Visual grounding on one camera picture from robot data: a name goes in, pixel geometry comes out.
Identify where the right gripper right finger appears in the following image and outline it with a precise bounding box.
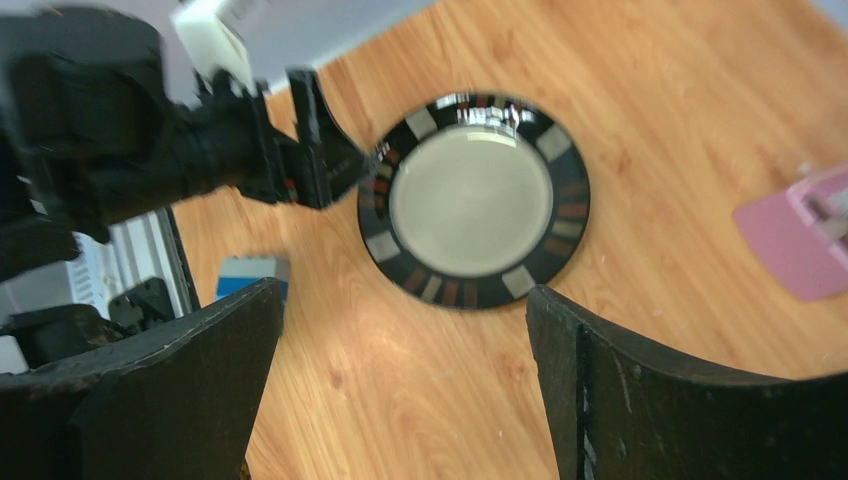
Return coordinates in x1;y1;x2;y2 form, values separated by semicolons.
526;286;847;479

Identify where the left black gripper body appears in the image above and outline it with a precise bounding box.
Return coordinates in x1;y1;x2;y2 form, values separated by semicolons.
0;6;299;230

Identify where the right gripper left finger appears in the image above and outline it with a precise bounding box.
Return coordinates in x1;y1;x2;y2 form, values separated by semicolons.
1;278;285;479

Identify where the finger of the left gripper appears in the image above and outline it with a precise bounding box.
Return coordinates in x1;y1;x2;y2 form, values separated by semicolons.
288;68;371;209

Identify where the black bottom plate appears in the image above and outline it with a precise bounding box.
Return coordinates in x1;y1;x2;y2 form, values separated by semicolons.
357;92;591;310

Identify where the pink metronome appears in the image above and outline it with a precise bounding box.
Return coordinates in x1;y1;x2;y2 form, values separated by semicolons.
733;162;847;302

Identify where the blue green striped block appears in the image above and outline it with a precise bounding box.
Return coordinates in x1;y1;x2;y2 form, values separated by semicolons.
216;256;291;302

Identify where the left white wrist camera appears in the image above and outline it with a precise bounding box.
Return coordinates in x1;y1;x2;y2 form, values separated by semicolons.
170;0;269;95

